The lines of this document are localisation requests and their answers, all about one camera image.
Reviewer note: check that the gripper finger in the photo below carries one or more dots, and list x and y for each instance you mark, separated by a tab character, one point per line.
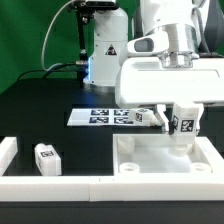
160	110
199	113

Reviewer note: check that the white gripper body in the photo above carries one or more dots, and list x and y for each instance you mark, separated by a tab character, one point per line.
143	82

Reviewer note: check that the white square tabletop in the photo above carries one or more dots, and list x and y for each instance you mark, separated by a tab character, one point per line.
158	153

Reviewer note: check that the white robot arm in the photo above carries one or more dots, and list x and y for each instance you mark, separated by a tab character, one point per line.
162	56

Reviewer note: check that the AprilTag marker sheet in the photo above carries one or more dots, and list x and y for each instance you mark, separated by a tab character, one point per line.
99	117

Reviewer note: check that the white U-shaped fence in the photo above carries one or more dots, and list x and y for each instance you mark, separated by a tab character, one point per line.
196	186

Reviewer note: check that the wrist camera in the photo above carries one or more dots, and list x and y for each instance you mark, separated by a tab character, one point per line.
146	46

